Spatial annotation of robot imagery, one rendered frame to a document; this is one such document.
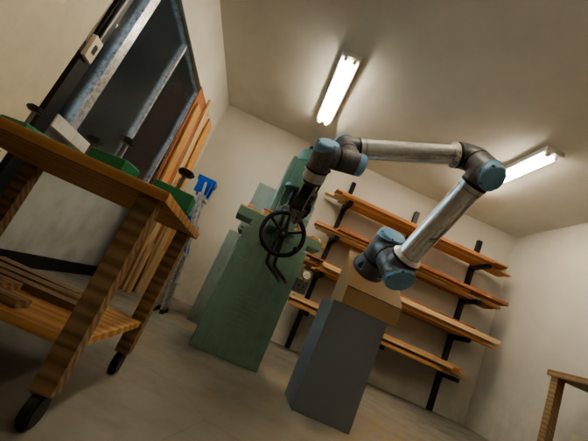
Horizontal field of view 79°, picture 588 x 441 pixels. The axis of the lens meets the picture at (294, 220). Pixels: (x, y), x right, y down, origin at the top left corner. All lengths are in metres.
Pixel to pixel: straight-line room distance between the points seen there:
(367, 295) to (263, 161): 3.48
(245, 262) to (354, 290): 0.75
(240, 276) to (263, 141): 3.19
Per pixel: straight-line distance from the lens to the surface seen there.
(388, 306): 1.97
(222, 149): 5.16
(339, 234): 4.50
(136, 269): 3.58
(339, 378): 1.91
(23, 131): 0.97
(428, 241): 1.73
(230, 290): 2.29
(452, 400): 5.65
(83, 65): 2.30
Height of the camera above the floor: 0.40
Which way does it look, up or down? 14 degrees up
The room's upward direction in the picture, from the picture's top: 24 degrees clockwise
